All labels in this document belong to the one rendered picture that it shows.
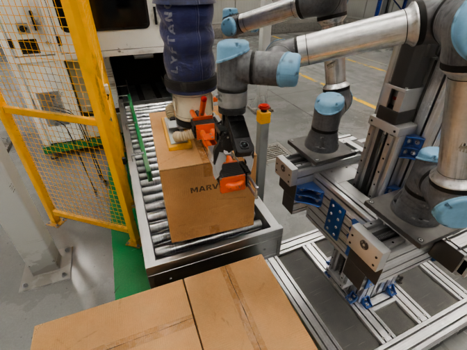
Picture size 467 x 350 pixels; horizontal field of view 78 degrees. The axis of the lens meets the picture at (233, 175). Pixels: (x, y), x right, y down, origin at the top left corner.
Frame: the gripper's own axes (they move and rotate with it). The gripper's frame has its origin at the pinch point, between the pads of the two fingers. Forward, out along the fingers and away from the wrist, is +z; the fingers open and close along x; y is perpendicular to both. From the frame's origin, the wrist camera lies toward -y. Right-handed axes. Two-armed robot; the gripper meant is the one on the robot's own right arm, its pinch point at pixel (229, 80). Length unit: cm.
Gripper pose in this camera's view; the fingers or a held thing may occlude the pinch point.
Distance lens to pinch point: 169.1
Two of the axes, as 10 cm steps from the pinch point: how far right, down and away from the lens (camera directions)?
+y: 3.0, 5.5, -7.8
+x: 9.6, -1.8, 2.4
